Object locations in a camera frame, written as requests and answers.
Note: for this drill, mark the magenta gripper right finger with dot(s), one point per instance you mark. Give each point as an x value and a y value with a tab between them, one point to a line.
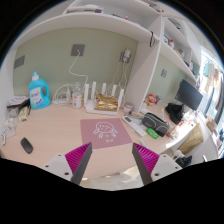
145	160

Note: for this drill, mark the white plastic bottle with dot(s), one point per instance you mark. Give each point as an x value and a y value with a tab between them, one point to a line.
77	96

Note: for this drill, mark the black bag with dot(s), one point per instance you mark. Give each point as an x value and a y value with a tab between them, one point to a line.
175	112

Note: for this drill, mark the white wall shelf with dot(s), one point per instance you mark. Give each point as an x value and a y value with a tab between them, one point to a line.
137	19

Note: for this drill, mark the pile of snack packets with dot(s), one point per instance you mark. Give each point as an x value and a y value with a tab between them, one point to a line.
10	122

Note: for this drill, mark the blue detergent bottle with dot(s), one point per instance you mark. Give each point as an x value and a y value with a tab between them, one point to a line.
38	92

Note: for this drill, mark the pink mouse pad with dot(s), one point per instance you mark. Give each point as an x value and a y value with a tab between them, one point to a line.
103	133

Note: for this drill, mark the white wifi router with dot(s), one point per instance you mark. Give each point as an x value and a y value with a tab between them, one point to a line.
89	99

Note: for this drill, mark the white power adapter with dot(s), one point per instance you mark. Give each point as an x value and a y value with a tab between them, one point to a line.
125	56

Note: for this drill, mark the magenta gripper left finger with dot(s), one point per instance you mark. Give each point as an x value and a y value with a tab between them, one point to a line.
78	160

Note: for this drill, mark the dark grey pencil case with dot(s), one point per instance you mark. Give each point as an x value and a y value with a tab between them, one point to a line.
158	125

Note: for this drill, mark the grey wall plate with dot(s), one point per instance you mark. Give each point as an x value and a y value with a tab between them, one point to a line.
19	62

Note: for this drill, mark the black computer mouse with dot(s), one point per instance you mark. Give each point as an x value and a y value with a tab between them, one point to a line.
26	146

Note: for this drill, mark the green small box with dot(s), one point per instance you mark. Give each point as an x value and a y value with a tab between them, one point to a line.
152	133

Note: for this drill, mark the black computer monitor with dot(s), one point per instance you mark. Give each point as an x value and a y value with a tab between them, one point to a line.
188	95

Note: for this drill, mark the grey wall socket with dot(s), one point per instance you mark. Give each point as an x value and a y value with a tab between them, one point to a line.
77	50

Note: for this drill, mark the white remote control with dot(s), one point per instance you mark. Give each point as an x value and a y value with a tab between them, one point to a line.
134	126

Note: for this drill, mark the gold foil bag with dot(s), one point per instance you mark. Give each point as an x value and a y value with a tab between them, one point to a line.
105	103

